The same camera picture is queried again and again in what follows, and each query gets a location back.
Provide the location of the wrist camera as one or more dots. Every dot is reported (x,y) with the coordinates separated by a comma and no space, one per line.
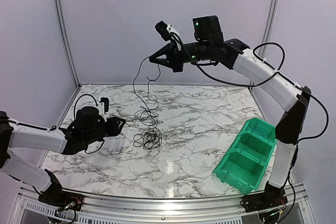
(168,32)
(103,107)

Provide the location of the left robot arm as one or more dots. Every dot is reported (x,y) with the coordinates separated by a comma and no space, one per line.
(90,125)

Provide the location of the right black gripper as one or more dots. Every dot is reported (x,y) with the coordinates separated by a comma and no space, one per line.
(173,61)

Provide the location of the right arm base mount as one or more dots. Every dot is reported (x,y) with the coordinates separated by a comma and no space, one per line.
(265,200)

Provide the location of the left aluminium frame post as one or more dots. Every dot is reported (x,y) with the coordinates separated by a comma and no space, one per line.
(66,43)

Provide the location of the green three-compartment bin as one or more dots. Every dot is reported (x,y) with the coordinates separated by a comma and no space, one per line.
(247,159)

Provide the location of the front aluminium rail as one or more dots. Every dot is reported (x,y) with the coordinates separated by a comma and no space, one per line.
(113,209)

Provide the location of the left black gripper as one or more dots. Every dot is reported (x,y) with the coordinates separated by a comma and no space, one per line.
(114,122)

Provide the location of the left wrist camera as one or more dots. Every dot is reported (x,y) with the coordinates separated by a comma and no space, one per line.
(103,107)

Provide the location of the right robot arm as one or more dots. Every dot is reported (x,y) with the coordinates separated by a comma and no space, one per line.
(236,55)

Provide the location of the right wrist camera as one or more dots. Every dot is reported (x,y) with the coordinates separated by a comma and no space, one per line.
(168,32)

